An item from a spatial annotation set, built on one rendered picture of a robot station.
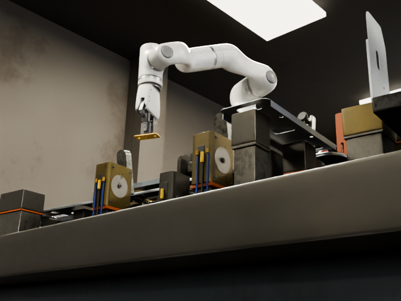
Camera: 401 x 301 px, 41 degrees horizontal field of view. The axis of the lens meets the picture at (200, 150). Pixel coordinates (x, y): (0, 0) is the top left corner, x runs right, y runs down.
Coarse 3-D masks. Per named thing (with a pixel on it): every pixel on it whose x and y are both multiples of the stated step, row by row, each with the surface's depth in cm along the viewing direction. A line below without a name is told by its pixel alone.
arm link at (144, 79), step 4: (144, 76) 183; (148, 76) 183; (152, 76) 183; (156, 76) 183; (140, 80) 184; (144, 80) 182; (148, 80) 182; (152, 80) 182; (156, 80) 183; (160, 80) 184; (140, 84) 184; (156, 84) 184; (160, 84) 184
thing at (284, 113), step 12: (228, 108) 95; (240, 108) 95; (264, 108) 94; (276, 108) 92; (228, 120) 98; (276, 120) 99; (288, 120) 99; (300, 120) 99; (288, 132) 104; (300, 132) 104; (312, 132) 102; (276, 144) 111; (312, 144) 110; (324, 144) 110
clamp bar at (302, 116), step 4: (304, 112) 149; (300, 116) 149; (304, 116) 148; (312, 116) 150; (304, 120) 148; (308, 120) 149; (312, 120) 149; (308, 124) 151; (312, 124) 149; (312, 136) 147
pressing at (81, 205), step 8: (328, 152) 113; (336, 152) 113; (320, 160) 120; (328, 160) 119; (336, 160) 119; (344, 160) 119; (136, 192) 148; (144, 192) 146; (152, 192) 150; (136, 200) 158; (144, 200) 158; (56, 208) 168; (64, 208) 171; (72, 208) 171; (80, 208) 171; (88, 208) 170; (48, 216) 183; (64, 216) 182; (72, 216) 182
